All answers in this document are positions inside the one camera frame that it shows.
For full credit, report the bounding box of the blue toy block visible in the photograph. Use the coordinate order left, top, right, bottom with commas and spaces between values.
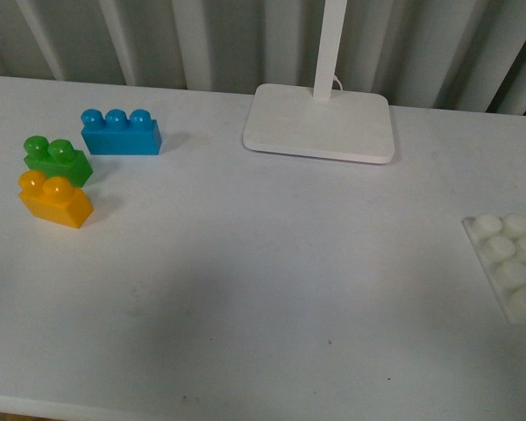
81, 109, 162, 155

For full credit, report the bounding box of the yellow toy block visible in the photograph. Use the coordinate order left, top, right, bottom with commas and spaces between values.
18, 170, 94, 228

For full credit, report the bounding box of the green toy block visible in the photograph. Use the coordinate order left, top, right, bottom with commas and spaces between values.
24, 135, 93, 188

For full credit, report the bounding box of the white studded base plate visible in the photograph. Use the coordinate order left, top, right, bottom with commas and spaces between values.
462, 213, 526, 325

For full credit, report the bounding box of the white lamp stand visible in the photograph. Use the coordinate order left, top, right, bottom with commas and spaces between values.
243, 1, 395, 165

